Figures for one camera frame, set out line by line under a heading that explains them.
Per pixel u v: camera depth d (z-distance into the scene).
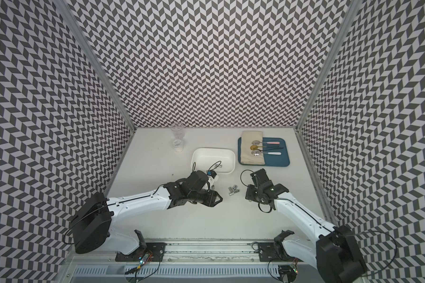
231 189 0.91
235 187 0.91
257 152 1.05
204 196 0.71
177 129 1.14
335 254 0.40
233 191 0.91
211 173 0.74
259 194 0.62
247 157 1.04
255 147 1.08
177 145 1.03
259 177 0.65
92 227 0.41
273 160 1.02
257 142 1.11
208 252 0.75
